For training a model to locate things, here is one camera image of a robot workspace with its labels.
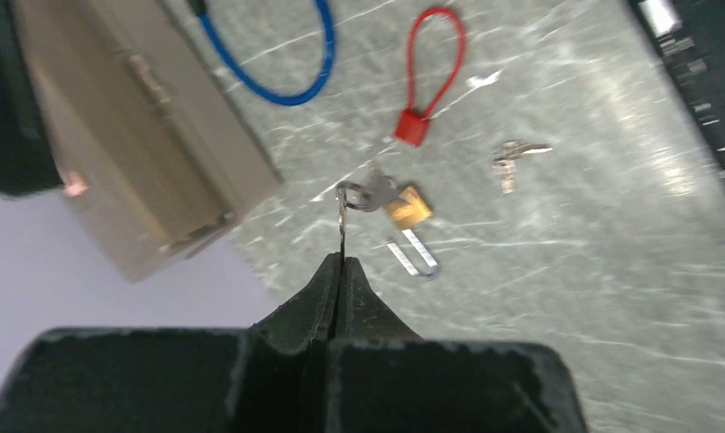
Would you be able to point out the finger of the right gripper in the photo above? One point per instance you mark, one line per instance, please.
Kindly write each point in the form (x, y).
(27, 165)

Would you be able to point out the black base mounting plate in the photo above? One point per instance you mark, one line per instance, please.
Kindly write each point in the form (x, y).
(689, 39)

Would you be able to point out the brown plastic toolbox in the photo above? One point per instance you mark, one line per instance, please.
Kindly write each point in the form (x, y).
(156, 160)

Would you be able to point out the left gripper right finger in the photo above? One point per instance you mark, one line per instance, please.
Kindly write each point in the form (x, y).
(387, 384)

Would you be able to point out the bunch of silver keys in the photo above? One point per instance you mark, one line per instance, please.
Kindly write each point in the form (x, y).
(505, 160)

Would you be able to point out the blue cable lock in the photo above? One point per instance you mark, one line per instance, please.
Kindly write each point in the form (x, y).
(282, 51)

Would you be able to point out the silver padlock key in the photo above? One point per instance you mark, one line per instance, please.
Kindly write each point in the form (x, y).
(378, 191)

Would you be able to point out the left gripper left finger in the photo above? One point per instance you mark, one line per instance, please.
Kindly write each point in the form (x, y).
(269, 377)

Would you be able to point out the brass padlock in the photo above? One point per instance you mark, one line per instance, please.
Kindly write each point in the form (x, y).
(408, 211)

